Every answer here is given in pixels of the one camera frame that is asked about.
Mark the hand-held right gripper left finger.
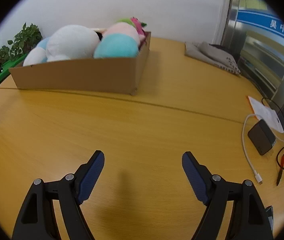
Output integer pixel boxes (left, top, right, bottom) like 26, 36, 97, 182
12, 150, 105, 240

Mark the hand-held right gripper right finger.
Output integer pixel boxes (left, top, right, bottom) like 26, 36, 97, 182
182, 151, 274, 240

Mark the light blue plush toy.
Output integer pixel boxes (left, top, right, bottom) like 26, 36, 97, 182
23, 37, 51, 67

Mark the brown cardboard box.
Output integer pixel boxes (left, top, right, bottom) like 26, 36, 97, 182
8, 29, 152, 97

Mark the white panda plush toy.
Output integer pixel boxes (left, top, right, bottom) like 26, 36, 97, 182
46, 24, 100, 62

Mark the pink teal pig plush toy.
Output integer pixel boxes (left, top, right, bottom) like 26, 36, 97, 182
93, 17, 142, 59

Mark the magenta bear plush toy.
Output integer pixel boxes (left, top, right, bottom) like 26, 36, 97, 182
131, 17, 148, 48

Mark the dark grey power adapter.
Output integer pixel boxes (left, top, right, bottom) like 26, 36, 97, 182
247, 119, 276, 156

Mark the green potted plant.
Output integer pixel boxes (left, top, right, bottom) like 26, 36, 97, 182
0, 22, 43, 63

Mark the black smartphone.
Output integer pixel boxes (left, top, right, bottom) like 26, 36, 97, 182
265, 206, 274, 228

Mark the red black pen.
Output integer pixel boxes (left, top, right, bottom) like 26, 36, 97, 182
276, 153, 284, 187

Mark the grey tote bag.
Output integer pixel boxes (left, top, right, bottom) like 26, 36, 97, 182
184, 41, 242, 76

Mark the metal-framed glass door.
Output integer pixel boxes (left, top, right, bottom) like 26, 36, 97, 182
228, 0, 284, 110

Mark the white charging cable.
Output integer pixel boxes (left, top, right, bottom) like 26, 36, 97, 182
242, 114, 284, 183

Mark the black cable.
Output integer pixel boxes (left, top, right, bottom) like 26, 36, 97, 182
261, 97, 284, 153

